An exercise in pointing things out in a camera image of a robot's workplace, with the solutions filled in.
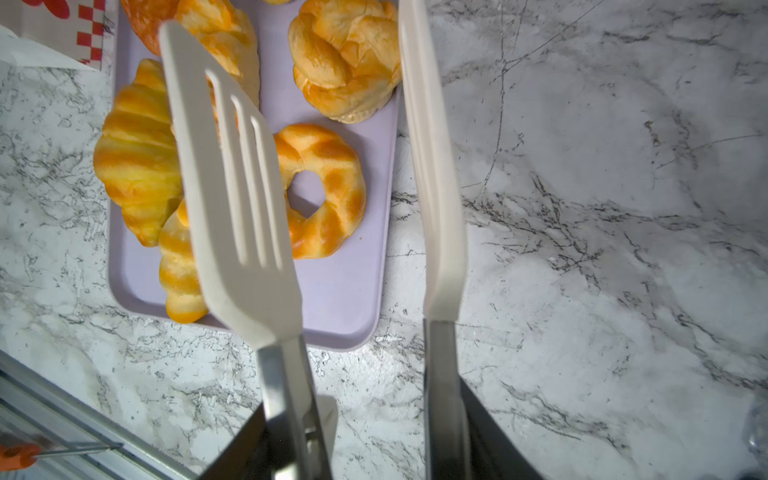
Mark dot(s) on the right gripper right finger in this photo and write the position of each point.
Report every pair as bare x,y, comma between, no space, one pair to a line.
493,456

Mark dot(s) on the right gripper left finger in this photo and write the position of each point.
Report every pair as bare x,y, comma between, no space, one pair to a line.
246,456

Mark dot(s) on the small striped croissant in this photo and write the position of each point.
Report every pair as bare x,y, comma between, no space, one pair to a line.
177,271

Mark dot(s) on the steel tongs with white tips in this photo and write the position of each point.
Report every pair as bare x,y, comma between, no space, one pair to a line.
240,239

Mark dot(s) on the white paper bag with flower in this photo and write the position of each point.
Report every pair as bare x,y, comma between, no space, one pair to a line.
66,34

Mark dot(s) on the lilac plastic tray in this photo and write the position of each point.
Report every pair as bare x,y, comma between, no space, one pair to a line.
341,294

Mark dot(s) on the large striped croissant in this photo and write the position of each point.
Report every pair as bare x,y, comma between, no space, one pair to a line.
136,155

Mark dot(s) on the golden knotted puff pastry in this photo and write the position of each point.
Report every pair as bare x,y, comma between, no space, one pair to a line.
346,56

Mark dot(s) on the twisted flaky pastry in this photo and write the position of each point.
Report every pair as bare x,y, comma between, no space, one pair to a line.
228,35

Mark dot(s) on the dark orange triangular pastry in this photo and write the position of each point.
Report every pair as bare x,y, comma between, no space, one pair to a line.
146,17

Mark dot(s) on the orange handled screwdriver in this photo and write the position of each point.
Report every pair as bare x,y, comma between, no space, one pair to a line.
23,456

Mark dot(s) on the braided ring bread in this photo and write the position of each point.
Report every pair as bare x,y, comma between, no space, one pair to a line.
306,147

